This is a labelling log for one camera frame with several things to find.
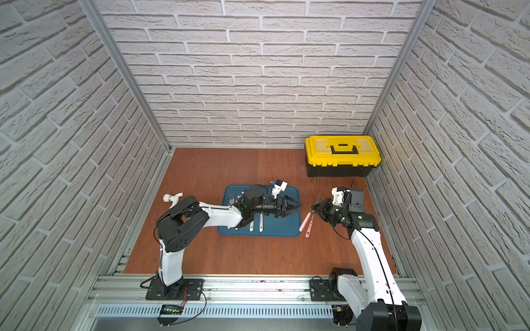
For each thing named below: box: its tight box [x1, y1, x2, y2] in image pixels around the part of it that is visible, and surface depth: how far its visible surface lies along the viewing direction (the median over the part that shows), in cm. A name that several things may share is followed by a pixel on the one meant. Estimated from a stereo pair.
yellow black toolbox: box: [305, 135, 382, 178], surface depth 99 cm
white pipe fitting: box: [162, 192, 184, 209], surface depth 98 cm
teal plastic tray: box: [217, 184, 301, 237], surface depth 78 cm
